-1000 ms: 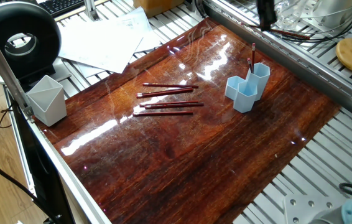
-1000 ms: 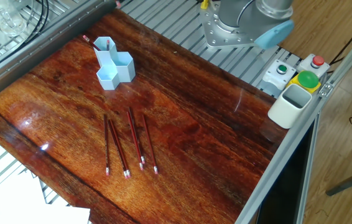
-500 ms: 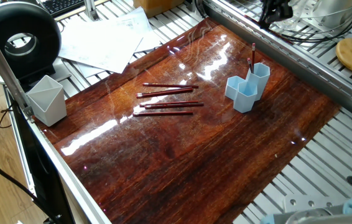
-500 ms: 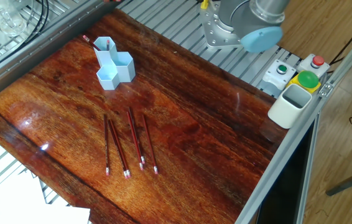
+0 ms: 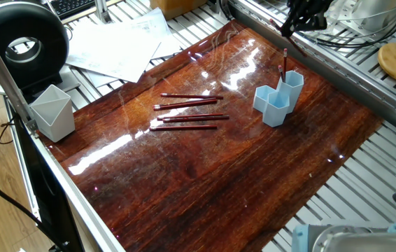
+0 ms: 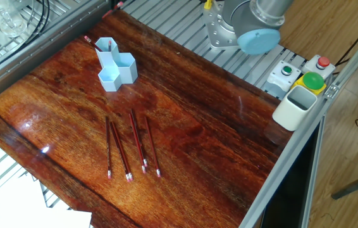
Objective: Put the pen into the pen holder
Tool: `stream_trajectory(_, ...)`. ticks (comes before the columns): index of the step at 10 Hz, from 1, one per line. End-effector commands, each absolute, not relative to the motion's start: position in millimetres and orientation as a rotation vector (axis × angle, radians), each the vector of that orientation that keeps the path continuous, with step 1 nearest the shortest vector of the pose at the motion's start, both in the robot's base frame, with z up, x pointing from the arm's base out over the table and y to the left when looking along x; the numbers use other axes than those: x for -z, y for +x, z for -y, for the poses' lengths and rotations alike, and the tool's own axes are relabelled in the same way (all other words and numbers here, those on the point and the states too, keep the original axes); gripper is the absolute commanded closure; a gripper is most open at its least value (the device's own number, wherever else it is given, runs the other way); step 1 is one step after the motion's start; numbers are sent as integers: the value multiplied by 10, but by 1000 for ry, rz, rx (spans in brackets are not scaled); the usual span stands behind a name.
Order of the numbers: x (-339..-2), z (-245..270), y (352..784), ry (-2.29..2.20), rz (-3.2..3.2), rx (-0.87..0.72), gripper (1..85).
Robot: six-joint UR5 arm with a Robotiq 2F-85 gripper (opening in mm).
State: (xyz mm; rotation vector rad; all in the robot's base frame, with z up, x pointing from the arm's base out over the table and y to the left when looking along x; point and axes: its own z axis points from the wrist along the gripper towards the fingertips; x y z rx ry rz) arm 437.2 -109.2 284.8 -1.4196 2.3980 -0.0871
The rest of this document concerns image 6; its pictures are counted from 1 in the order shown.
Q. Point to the white rounded rectangular pen holder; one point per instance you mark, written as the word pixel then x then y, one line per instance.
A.
pixel 290 114

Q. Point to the white control button box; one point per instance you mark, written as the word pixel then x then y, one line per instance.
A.
pixel 279 79

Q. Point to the large white paper sheet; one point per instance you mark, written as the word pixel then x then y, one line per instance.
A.
pixel 8 212

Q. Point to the clear plastic container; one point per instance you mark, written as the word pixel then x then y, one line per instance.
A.
pixel 5 18

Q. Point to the light blue hexagonal pen holder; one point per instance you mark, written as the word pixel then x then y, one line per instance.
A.
pixel 117 75

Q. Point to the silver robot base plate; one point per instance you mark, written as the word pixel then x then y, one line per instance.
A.
pixel 214 31

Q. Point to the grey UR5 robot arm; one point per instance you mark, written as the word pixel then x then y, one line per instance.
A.
pixel 258 28

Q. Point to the brown wood-grain board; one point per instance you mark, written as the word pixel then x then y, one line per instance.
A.
pixel 217 139

